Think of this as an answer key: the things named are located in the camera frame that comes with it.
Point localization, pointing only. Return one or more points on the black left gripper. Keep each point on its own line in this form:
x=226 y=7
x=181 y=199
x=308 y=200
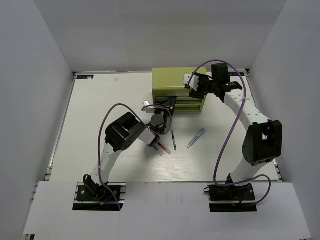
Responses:
x=171 y=110

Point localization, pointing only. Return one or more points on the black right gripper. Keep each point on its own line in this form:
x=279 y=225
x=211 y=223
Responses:
x=198 y=94

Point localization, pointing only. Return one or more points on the green top drawer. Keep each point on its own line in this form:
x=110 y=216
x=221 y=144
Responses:
x=179 y=99

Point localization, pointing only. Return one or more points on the green drawer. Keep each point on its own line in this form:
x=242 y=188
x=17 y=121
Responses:
x=179 y=99
x=188 y=107

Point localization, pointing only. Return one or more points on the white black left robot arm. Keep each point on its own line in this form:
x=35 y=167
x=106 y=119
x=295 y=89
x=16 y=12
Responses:
x=121 y=134

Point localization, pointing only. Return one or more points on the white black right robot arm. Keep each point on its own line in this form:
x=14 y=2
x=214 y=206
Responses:
x=263 y=140

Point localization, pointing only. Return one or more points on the green bottom drawer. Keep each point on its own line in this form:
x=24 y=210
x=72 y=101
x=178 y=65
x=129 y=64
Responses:
x=188 y=107

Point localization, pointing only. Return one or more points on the green metal tool chest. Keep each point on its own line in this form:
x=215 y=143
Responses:
x=169 y=82

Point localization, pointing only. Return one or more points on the green capped clear pen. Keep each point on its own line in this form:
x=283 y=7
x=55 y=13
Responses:
x=173 y=140

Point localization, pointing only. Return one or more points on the blue right corner label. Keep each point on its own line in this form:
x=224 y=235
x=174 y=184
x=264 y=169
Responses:
x=234 y=74

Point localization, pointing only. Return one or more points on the blue corner label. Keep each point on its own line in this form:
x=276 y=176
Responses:
x=234 y=74
x=85 y=77

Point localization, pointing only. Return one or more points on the red ink clear pen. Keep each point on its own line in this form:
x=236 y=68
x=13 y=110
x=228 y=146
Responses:
x=164 y=148

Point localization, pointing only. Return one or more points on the purple ink clear pen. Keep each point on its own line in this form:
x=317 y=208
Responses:
x=158 y=151

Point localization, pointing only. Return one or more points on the blue left corner label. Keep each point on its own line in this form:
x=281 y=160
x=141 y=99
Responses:
x=85 y=77

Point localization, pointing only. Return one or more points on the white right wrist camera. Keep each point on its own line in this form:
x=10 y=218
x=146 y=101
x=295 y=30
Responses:
x=191 y=82

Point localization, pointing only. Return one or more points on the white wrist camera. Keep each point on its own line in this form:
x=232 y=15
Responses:
x=191 y=82
x=147 y=107

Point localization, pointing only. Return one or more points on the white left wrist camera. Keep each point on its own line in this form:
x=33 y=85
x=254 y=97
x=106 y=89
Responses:
x=147 y=107

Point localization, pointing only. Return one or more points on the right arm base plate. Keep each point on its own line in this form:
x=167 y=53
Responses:
x=231 y=199

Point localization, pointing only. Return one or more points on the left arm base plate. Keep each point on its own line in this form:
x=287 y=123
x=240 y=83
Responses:
x=84 y=200

